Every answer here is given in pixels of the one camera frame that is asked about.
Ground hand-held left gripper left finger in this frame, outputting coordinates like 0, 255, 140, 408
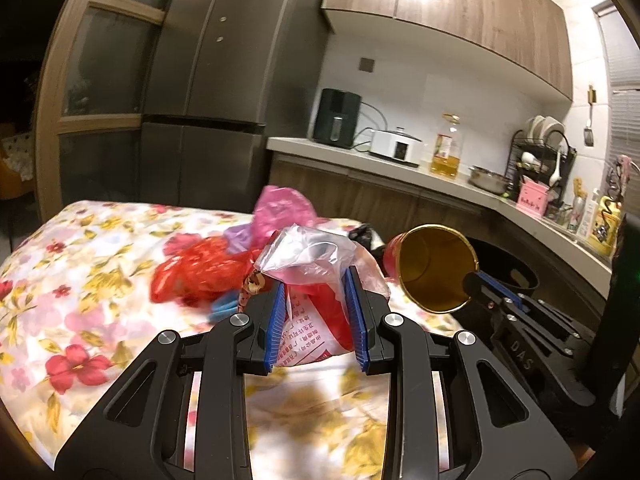
54, 280, 288, 480

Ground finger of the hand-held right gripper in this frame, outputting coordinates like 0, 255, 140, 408
479, 271, 577, 342
461, 271, 522, 327

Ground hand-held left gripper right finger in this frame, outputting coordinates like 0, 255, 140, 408
342, 265, 581, 480

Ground black trash bin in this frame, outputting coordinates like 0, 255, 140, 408
450, 237, 541, 331

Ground red paper cup gold inside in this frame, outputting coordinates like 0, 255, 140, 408
381, 225, 480, 313

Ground blue rubber glove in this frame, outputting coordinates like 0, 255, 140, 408
209, 294, 246, 322

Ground clear plastic bag red print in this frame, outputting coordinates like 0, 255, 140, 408
252, 225, 392, 367

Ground pink plastic bag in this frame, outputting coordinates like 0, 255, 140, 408
252, 185, 326, 248

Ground brown snack wrapper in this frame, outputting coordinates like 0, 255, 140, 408
239, 267, 266, 313

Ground black plastic bag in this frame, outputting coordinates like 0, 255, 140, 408
348, 223, 385, 251

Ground pink utensil basket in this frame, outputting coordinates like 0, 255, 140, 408
515, 180, 551, 218

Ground purple plastic bag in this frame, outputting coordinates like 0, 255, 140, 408
223, 223, 261, 256

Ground steel bowl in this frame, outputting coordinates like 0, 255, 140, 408
467, 165, 516, 196

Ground drink can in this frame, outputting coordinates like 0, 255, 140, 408
570, 177, 588, 233

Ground white pump bottle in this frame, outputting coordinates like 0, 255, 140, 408
580, 189, 601, 238

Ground yellow detergent bottle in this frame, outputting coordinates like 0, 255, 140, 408
587, 195, 621, 256

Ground wooden kitchen counter cabinet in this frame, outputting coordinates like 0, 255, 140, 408
266, 137, 613, 311

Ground black dish rack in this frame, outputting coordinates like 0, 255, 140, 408
507, 115, 578, 211

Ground cooking oil bottle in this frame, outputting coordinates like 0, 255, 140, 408
430, 113, 463, 178

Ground white electric cooker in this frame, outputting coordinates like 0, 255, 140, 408
367, 126, 426, 168

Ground pink dishcloth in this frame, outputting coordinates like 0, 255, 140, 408
612, 155, 633, 196

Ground hanging metal spatula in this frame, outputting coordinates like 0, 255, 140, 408
584, 85, 598, 147

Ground black air fryer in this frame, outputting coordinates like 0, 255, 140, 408
312, 88, 363, 150

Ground floral tablecloth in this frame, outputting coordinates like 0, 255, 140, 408
0, 200, 566, 480

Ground window blinds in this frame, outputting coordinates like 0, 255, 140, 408
592, 2, 640, 171

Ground dark grey refrigerator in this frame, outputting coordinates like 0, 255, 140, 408
140, 0, 346, 213

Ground pale patterned cloth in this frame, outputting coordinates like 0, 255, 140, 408
0, 132, 35, 181

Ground wooden glass-panel door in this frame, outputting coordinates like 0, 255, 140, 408
32, 0, 191, 221

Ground air fryer cable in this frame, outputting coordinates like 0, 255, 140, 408
360, 101, 388, 131

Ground wooden wall cabinet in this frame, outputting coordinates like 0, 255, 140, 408
320, 0, 573, 103

